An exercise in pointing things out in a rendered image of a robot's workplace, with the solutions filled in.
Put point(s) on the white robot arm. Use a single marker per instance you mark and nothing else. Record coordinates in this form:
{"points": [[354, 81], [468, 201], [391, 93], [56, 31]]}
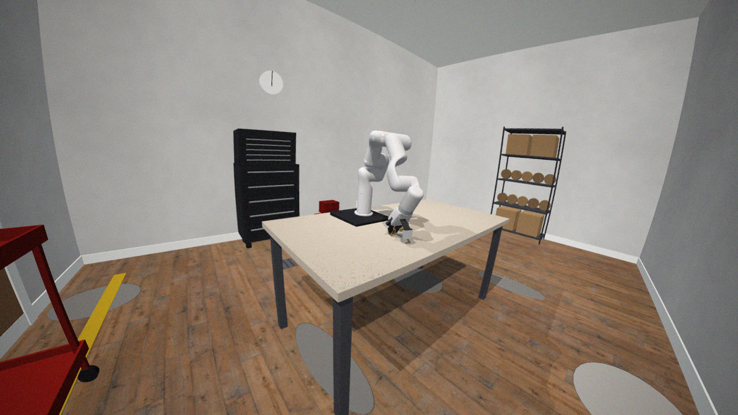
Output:
{"points": [[376, 166]]}

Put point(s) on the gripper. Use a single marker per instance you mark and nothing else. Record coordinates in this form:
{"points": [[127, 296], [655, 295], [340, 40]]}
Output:
{"points": [[394, 220]]}

